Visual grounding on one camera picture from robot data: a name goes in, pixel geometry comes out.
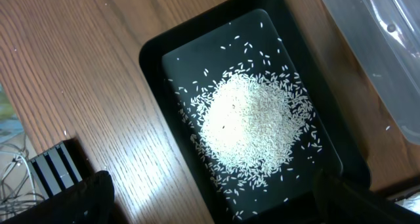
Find clear plastic bin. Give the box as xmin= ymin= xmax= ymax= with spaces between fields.
xmin=322 ymin=0 xmax=419 ymax=144

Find pile of rice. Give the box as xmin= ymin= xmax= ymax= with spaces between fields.
xmin=169 ymin=22 xmax=324 ymax=220

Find tangled white cables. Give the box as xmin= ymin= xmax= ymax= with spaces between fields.
xmin=0 ymin=133 xmax=45 ymax=220

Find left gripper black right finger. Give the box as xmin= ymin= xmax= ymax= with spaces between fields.
xmin=313 ymin=169 xmax=419 ymax=223

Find black waste tray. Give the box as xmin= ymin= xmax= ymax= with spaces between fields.
xmin=139 ymin=0 xmax=371 ymax=223

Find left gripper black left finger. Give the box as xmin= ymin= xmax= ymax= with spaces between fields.
xmin=3 ymin=171 xmax=114 ymax=224

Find striped grey black block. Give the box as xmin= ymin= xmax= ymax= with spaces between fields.
xmin=28 ymin=139 xmax=84 ymax=200

